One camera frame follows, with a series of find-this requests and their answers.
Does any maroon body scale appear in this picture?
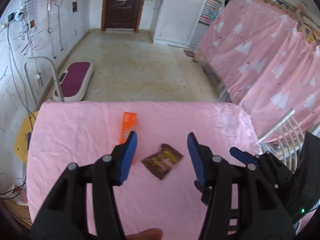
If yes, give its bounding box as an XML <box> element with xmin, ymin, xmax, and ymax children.
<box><xmin>59</xmin><ymin>61</ymin><xmax>94</xmax><ymax>102</ymax></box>

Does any brown snack wrapper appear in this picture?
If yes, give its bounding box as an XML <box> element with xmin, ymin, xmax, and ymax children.
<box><xmin>142</xmin><ymin>144</ymin><xmax>183</xmax><ymax>180</ymax></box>

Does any white metal chair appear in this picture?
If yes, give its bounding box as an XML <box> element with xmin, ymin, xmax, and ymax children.
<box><xmin>258</xmin><ymin>108</ymin><xmax>305</xmax><ymax>172</ymax></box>

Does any orange cardboard box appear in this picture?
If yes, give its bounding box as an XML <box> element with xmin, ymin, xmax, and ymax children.
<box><xmin>119</xmin><ymin>112</ymin><xmax>137</xmax><ymax>144</ymax></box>

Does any pink tree pattern curtain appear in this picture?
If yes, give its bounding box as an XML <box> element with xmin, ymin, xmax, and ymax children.
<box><xmin>199</xmin><ymin>0</ymin><xmax>319</xmax><ymax>135</ymax></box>

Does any eye chart poster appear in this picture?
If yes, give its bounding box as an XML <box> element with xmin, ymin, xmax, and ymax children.
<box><xmin>22</xmin><ymin>0</ymin><xmax>37</xmax><ymax>31</ymax></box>

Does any dark brown door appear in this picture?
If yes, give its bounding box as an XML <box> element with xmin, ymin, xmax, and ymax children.
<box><xmin>100</xmin><ymin>0</ymin><xmax>144</xmax><ymax>32</ymax></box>

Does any colourful wall chart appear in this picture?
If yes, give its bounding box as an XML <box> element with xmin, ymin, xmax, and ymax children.
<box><xmin>199</xmin><ymin>0</ymin><xmax>222</xmax><ymax>26</ymax></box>

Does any white wardrobe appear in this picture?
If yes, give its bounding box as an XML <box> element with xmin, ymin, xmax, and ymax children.
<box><xmin>153</xmin><ymin>0</ymin><xmax>206</xmax><ymax>48</ymax></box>

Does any pink bed sheet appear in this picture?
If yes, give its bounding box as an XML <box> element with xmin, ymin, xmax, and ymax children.
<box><xmin>27</xmin><ymin>101</ymin><xmax>261</xmax><ymax>239</ymax></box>

